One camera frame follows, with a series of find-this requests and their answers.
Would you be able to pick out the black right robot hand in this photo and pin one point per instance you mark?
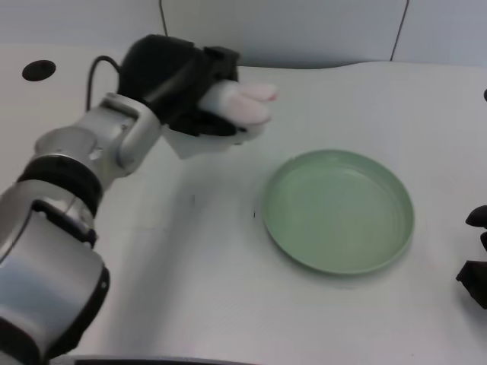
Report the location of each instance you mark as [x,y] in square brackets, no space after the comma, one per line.
[475,262]

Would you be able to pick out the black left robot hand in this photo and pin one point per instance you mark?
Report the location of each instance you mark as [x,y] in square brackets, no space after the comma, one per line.
[175,83]

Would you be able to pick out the white pink rabbit doll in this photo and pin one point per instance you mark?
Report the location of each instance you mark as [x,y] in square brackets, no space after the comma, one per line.
[243,102]

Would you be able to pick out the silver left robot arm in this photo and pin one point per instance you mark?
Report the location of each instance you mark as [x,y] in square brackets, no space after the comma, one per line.
[64,213]

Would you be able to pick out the green round plate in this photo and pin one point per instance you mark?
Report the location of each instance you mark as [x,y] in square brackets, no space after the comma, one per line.
[338,213]

